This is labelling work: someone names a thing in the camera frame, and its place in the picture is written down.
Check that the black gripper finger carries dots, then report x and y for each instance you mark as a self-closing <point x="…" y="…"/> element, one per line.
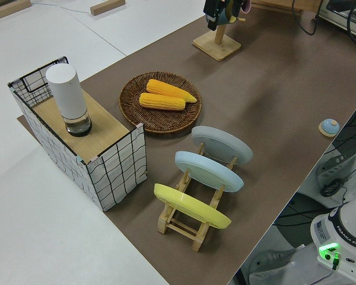
<point x="213" y="10"/>
<point x="233" y="7"/>

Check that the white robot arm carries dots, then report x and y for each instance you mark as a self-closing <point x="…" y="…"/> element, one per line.
<point x="344" y="225"/>

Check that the wooden drawer box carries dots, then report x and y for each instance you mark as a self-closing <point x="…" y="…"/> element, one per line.
<point x="273" y="4"/>

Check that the pink mug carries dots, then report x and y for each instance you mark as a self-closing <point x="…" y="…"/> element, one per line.
<point x="245" y="6"/>

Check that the dark blue mug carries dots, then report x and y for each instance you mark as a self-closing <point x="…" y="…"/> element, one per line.
<point x="225" y="19"/>

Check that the wooden mug stand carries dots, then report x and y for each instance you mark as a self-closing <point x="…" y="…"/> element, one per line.
<point x="216" y="47"/>

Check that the brown table mat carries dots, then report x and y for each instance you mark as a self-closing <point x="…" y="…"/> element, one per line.
<point x="270" y="74"/>

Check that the yellow corn cob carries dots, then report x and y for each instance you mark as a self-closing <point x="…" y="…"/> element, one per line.
<point x="160" y="101"/>
<point x="163" y="87"/>

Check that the white toaster oven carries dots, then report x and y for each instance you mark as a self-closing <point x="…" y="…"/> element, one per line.
<point x="338" y="12"/>

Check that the wooden block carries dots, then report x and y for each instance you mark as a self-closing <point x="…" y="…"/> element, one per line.
<point x="106" y="7"/>
<point x="9" y="9"/>

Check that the brown wicker basket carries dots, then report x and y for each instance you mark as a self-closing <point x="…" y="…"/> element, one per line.
<point x="166" y="121"/>

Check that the grey plate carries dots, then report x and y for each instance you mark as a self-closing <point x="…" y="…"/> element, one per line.
<point x="219" y="142"/>

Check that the blue service bell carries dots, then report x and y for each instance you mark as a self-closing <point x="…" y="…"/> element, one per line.
<point x="330" y="126"/>

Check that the grid-patterned storage box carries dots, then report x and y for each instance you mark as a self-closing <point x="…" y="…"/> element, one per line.
<point x="106" y="127"/>

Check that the light blue plate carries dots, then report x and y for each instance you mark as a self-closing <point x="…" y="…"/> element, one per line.
<point x="207" y="172"/>

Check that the white cylinder bottle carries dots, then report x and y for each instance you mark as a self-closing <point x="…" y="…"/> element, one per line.
<point x="66" y="92"/>

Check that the yellow plate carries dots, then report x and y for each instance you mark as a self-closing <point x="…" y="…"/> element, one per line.
<point x="190" y="205"/>

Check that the wooden plate rack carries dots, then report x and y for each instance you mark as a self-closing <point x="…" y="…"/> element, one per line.
<point x="197" y="237"/>

